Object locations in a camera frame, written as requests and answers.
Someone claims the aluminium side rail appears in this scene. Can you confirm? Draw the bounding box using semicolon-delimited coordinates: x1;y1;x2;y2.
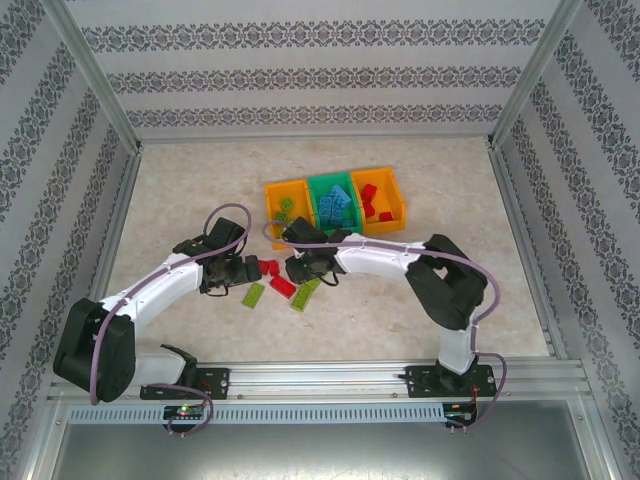
485;142;569;359
67;147;146;366

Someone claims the slotted grey cable duct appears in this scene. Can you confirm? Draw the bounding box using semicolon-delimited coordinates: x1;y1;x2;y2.
67;402;446;425

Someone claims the aluminium back rail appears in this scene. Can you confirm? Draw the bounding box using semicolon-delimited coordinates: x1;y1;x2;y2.
137;132;494;146

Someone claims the yellow plastic bin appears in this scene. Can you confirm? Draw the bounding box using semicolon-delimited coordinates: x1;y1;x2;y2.
349;168;407;235
263;178;314;251

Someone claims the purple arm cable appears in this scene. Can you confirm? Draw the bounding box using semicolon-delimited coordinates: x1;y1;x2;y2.
261;218;509;436
89;202;252;439

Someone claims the green plastic bin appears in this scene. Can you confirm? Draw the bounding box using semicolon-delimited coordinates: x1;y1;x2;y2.
305;173;365;236

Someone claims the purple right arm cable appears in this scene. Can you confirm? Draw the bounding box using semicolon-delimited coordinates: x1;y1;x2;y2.
261;218;509;436

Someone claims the aluminium frame post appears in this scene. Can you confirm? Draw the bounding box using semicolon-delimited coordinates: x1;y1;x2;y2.
485;0;590;151
37;0;144;154

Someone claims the grey sheet metal shelf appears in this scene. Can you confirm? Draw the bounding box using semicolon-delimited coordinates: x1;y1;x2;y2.
29;419;616;480

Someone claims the small circuit board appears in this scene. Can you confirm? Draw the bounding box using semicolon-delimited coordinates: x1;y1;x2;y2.
163;403;207;420
443;399;479;424

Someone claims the aluminium front rail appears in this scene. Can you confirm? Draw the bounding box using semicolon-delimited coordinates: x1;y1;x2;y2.
47;360;589;401

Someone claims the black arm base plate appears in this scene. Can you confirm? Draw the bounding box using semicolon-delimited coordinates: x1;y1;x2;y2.
403;363;500;400
139;366;231;401

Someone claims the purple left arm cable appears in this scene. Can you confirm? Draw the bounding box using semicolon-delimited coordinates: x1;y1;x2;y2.
89;202;252;439

